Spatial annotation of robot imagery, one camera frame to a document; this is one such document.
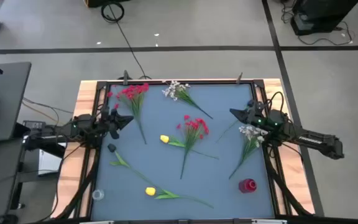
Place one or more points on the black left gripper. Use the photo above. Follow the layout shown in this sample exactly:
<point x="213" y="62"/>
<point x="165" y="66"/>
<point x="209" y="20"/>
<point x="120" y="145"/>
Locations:
<point x="112" y="123"/>

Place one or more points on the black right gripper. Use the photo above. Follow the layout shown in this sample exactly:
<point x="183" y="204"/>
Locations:
<point x="256" y="116"/>

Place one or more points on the dark artificial tulip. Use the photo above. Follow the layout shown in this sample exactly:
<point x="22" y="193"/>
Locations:
<point x="250" y="103"/>
<point x="112" y="147"/>

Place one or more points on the white artificial flower bunch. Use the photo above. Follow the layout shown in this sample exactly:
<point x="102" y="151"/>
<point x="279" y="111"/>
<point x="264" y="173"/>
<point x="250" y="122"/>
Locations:
<point x="179" y="91"/>
<point x="252" y="132"/>

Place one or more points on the red artificial flower bunch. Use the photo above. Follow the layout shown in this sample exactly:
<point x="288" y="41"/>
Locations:
<point x="132" y="91"/>
<point x="193" y="130"/>

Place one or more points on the yellow artificial tulip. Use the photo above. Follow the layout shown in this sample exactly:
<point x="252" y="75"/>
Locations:
<point x="150" y="191"/>
<point x="164" y="138"/>

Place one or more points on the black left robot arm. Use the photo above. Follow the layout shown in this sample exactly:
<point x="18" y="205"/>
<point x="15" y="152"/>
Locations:
<point x="57" y="130"/>

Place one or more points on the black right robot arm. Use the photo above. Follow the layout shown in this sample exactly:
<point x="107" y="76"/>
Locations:
<point x="309" y="138"/>

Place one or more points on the red vase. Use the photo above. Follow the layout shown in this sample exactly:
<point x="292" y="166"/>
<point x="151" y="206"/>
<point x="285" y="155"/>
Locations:
<point x="247" y="186"/>

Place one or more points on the clear glass vase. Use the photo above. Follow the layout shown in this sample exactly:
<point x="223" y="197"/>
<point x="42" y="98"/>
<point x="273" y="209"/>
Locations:
<point x="98" y="194"/>

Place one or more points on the blue grey table mat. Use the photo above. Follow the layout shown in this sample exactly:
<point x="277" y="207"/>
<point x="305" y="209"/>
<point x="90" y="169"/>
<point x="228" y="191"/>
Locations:
<point x="222" y="193"/>

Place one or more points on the white paper box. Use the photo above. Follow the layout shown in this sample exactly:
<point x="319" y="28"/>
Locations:
<point x="50" y="161"/>

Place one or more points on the black power adapter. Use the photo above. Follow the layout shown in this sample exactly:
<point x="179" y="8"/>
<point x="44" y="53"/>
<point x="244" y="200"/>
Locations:
<point x="34" y="125"/>

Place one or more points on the black desk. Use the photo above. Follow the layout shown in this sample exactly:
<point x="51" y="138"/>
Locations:
<point x="8" y="93"/>

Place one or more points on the black equipment stand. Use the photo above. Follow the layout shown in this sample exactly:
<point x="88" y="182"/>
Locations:
<point x="322" y="12"/>

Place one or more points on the dark grey low desk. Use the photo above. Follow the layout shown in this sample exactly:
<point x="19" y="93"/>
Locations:
<point x="2" y="186"/>

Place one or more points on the black table frame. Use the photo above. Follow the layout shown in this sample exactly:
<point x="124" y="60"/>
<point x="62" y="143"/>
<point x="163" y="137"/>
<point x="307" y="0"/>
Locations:
<point x="258" y="84"/>

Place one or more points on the black clamp post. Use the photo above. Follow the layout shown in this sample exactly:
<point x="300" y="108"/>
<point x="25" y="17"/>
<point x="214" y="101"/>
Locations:
<point x="125" y="77"/>
<point x="239" y="77"/>

